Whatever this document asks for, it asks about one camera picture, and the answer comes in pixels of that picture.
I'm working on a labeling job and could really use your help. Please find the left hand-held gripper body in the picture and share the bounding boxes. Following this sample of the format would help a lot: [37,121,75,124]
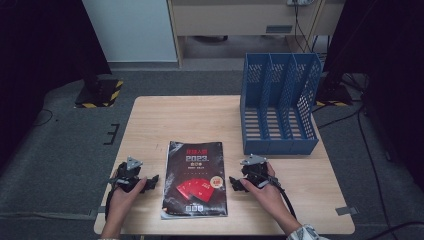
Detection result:
[108,155,149,194]

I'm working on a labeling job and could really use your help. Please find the black power cable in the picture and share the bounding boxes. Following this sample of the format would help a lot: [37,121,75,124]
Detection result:
[292,3,313,54]

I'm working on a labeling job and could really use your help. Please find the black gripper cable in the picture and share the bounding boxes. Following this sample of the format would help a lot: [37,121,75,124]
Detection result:
[104,184,118,222]
[253,171,298,220]

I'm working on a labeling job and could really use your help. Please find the black floor cable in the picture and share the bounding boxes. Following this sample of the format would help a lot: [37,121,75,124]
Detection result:
[316,105,424,240]

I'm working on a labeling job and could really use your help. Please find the blue perforated file rack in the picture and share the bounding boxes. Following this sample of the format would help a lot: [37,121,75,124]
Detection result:
[239,51,323,156]

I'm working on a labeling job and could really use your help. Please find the grey tape strip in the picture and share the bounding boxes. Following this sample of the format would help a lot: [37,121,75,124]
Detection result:
[87,206,108,218]
[334,206,360,217]

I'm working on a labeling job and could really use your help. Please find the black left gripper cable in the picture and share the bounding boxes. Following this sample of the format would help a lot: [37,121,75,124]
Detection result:
[104,184,118,222]

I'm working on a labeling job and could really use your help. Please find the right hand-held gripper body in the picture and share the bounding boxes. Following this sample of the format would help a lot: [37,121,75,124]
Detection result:
[239,153,280,189]

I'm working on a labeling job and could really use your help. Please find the black metal stand striped base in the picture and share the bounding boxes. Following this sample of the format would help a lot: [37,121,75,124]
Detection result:
[314,59,353,107]
[74,59,125,109]

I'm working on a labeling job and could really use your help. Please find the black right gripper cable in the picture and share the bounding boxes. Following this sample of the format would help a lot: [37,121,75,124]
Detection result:
[253,171,298,220]

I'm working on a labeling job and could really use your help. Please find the white wall power socket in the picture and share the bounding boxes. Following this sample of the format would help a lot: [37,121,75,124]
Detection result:
[286,0,316,7]

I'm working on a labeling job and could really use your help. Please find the black curtain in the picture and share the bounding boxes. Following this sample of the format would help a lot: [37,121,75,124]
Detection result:
[322,0,424,183]
[0,0,113,171]

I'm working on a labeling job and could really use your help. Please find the person's left hand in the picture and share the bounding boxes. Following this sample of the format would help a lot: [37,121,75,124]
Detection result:
[107,178,148,215]

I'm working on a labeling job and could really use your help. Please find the beige office desk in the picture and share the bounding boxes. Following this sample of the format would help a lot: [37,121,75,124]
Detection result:
[166,0,347,68]

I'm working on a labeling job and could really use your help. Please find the person's right hand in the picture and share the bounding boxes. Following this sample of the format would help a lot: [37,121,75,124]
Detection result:
[240,162,290,218]

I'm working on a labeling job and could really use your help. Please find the white partition panel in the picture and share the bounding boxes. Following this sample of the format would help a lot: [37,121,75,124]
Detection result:
[81,0,178,64]

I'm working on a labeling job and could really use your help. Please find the patterned sleeve cuff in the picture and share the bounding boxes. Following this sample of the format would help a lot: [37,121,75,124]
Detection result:
[286,224,330,240]

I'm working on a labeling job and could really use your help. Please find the black glossy magazine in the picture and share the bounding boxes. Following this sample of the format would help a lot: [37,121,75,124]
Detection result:
[160,140,229,221]

